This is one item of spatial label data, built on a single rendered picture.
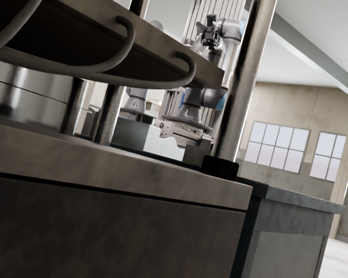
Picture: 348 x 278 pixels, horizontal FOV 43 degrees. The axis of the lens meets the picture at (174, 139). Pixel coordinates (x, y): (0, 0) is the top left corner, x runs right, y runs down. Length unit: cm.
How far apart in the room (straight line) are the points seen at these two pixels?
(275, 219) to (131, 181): 66
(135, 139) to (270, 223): 74
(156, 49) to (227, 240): 47
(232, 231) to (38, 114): 62
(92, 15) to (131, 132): 108
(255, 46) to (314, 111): 1084
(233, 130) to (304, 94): 1114
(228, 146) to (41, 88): 55
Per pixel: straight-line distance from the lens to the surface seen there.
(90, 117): 214
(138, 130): 181
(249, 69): 110
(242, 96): 108
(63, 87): 134
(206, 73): 104
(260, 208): 122
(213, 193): 97
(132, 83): 71
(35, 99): 129
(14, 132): 60
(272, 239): 135
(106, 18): 81
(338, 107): 1169
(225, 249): 108
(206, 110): 294
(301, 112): 1209
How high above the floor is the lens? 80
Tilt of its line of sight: 3 degrees up
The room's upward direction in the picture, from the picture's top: 15 degrees clockwise
